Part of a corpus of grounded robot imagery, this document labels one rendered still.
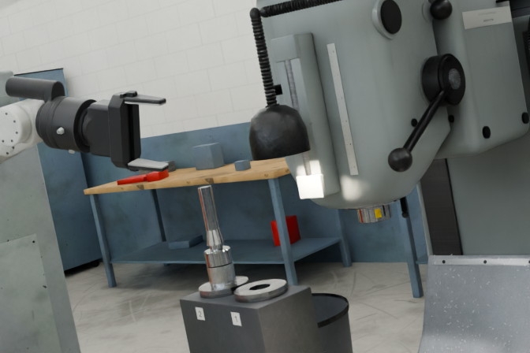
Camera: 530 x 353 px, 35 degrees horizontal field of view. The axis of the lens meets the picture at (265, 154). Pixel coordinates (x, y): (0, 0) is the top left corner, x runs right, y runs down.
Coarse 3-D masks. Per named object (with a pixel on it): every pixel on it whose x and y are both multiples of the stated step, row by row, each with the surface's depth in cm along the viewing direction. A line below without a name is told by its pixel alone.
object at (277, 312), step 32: (224, 288) 146; (256, 288) 144; (288, 288) 142; (192, 320) 148; (224, 320) 141; (256, 320) 134; (288, 320) 138; (192, 352) 150; (224, 352) 143; (256, 352) 136; (288, 352) 137; (320, 352) 142
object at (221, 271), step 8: (224, 256) 147; (208, 264) 148; (216, 264) 147; (224, 264) 147; (232, 264) 148; (208, 272) 148; (216, 272) 147; (224, 272) 147; (232, 272) 148; (216, 280) 147; (224, 280) 147; (232, 280) 148
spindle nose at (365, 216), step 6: (360, 210) 118; (366, 210) 117; (372, 210) 117; (384, 210) 117; (390, 210) 118; (360, 216) 118; (366, 216) 118; (372, 216) 117; (384, 216) 117; (390, 216) 118; (360, 222) 119; (366, 222) 118; (372, 222) 117
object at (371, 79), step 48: (288, 0) 111; (384, 0) 108; (336, 48) 107; (384, 48) 108; (432, 48) 116; (336, 96) 109; (384, 96) 108; (336, 144) 110; (384, 144) 108; (432, 144) 115; (336, 192) 112; (384, 192) 111
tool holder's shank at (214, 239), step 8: (200, 192) 147; (208, 192) 147; (200, 200) 148; (208, 200) 147; (208, 208) 147; (208, 216) 147; (216, 216) 148; (208, 224) 148; (216, 224) 148; (208, 232) 148; (216, 232) 148; (208, 240) 148; (216, 240) 147; (216, 248) 148
